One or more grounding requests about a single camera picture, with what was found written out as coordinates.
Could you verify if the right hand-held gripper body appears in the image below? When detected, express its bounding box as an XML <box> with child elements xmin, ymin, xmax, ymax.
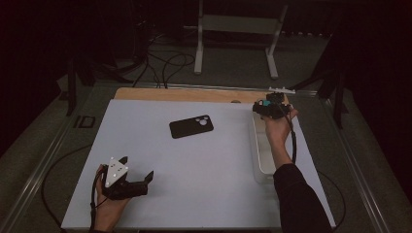
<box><xmin>252</xmin><ymin>86</ymin><xmax>296</xmax><ymax>120</ymax></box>

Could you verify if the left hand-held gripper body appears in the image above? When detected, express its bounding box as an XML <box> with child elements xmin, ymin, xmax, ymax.
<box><xmin>101</xmin><ymin>156</ymin><xmax>150</xmax><ymax>201</ymax></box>

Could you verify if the white plastic bin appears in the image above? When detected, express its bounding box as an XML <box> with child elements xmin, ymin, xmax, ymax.
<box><xmin>249</xmin><ymin>111</ymin><xmax>286</xmax><ymax>184</ymax></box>

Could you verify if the black phone case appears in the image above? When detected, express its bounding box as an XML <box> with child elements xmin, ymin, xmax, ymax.
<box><xmin>168</xmin><ymin>115</ymin><xmax>215</xmax><ymax>140</ymax></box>

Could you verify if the person's right hand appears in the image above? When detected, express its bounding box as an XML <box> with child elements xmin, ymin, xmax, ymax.
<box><xmin>261</xmin><ymin>108</ymin><xmax>299</xmax><ymax>149</ymax></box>

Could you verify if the person's left hand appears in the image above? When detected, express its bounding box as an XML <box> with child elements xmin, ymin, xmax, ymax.
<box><xmin>93</xmin><ymin>164</ymin><xmax>131</xmax><ymax>232</ymax></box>

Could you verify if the white table mat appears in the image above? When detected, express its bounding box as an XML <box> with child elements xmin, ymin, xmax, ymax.
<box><xmin>60</xmin><ymin>99</ymin><xmax>337</xmax><ymax>231</ymax></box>

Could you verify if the black tripod stand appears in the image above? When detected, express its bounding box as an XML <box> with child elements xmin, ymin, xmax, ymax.
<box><xmin>281</xmin><ymin>64</ymin><xmax>350</xmax><ymax>130</ymax></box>
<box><xmin>64</xmin><ymin>57</ymin><xmax>134</xmax><ymax>117</ymax></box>

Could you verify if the white metal stand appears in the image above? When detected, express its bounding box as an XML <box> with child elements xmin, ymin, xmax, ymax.
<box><xmin>184</xmin><ymin>0</ymin><xmax>290</xmax><ymax>81</ymax></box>

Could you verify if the right hand-held gripper cable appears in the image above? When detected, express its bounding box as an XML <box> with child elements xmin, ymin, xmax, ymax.
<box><xmin>281</xmin><ymin>105</ymin><xmax>347</xmax><ymax>229</ymax></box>

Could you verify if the hand-held gripper cable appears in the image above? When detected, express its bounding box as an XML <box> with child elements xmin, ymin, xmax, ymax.
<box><xmin>281</xmin><ymin>105</ymin><xmax>347</xmax><ymax>229</ymax></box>
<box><xmin>41</xmin><ymin>144</ymin><xmax>109</xmax><ymax>233</ymax></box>

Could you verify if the aluminium floor rail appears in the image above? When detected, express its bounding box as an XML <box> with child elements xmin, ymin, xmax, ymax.
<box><xmin>132</xmin><ymin>82</ymin><xmax>319</xmax><ymax>98</ymax></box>
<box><xmin>0</xmin><ymin>85</ymin><xmax>96</xmax><ymax>233</ymax></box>
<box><xmin>322</xmin><ymin>96</ymin><xmax>392</xmax><ymax>233</ymax></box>

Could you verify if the left hand-held gripper cable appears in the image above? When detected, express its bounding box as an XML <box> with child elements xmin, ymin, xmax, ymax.
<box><xmin>41</xmin><ymin>144</ymin><xmax>109</xmax><ymax>233</ymax></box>

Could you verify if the black looped floor cable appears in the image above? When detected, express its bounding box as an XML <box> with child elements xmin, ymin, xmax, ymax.
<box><xmin>132</xmin><ymin>32</ymin><xmax>196</xmax><ymax>90</ymax></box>

